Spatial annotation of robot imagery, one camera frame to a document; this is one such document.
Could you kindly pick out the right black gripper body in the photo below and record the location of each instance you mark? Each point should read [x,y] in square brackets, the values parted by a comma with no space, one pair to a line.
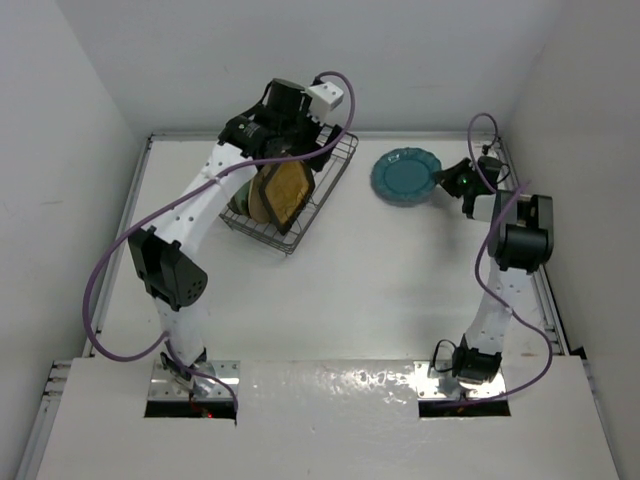
[466,185]

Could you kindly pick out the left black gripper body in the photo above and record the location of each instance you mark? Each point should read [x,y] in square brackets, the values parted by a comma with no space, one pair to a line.
[299,134]

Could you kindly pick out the black square amber plate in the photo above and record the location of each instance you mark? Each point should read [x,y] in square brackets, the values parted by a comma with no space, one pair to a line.
[285,191]

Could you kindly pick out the teal scalloped plate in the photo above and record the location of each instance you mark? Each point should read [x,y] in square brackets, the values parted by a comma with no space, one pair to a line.
[405,176]

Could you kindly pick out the tan bird plate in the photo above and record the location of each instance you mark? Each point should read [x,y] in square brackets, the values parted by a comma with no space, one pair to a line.
[256,207]

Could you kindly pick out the beige tree pattern plate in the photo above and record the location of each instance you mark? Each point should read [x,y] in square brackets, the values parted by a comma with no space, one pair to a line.
[233,206]

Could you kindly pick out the light blue flower plate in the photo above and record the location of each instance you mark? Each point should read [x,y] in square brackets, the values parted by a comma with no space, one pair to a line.
[242,198]

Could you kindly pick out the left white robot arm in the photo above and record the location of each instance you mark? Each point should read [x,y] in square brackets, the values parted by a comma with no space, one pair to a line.
[165,245]

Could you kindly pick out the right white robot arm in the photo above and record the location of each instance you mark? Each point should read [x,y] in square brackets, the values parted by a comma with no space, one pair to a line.
[520,241]

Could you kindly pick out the black wire dish rack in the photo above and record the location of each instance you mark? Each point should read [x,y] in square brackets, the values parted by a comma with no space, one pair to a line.
[325,182]

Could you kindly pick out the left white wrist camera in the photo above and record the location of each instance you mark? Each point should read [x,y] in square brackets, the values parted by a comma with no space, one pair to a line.
[325,98]

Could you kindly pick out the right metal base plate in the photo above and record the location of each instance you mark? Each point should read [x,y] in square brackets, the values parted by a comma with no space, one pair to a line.
[436,383]

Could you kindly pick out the metal base plate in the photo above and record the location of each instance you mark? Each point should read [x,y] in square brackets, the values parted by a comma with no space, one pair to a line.
[436,383]
[165,385]

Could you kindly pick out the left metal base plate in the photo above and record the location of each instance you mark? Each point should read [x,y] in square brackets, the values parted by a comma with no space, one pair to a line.
[165,385]

